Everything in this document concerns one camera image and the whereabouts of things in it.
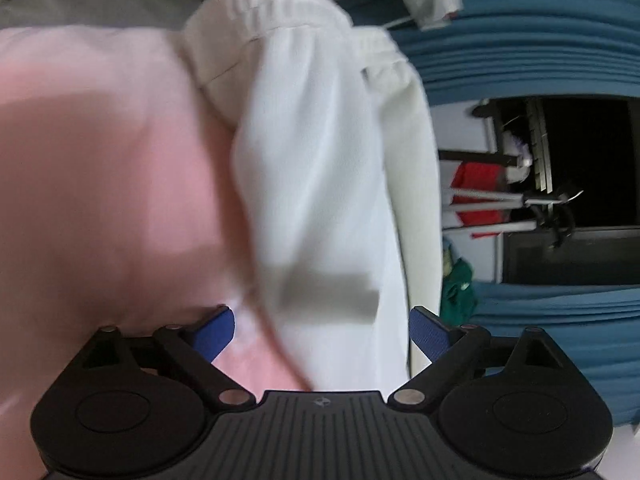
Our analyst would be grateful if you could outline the white sweatpants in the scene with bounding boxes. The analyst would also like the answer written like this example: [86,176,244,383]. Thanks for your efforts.
[184,0,442,393]

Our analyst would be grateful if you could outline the green sweatshirt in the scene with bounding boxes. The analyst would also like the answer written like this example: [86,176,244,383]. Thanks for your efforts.
[439,258,477,326]

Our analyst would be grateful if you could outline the right blue curtain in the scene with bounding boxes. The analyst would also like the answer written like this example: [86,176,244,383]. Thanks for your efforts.
[472,282,640,426]

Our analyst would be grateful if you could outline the blue curtain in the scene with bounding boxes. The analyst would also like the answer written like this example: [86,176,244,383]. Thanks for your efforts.
[339,0,639,105]
[472,282,640,426]

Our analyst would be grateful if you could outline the pastel tie-dye bed sheet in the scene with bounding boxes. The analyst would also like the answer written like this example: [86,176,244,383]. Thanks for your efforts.
[1,26,309,479]

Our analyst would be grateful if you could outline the dark window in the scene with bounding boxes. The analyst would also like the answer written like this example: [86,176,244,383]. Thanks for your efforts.
[483,96,639,285]

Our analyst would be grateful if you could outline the red garment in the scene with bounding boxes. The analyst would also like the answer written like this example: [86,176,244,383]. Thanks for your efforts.
[449,160,511,228]

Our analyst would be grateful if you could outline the left blue curtain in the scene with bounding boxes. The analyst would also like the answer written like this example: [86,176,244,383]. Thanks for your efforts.
[339,0,639,105]

